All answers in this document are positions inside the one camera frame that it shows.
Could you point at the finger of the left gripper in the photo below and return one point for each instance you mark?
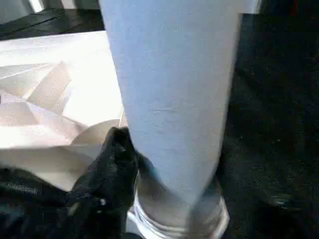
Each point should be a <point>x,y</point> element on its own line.
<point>37,191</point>

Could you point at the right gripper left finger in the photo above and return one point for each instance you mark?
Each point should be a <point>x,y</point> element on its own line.
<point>107,179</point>

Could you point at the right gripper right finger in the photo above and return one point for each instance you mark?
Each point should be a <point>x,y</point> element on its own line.
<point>264,194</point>

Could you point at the white plastic table leg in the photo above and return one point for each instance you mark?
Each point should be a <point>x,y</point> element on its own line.
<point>169,99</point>

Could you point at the white plastic table top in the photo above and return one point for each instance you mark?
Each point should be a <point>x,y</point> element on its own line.
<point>74,74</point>

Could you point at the black work mat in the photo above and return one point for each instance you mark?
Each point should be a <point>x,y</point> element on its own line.
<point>274,87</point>

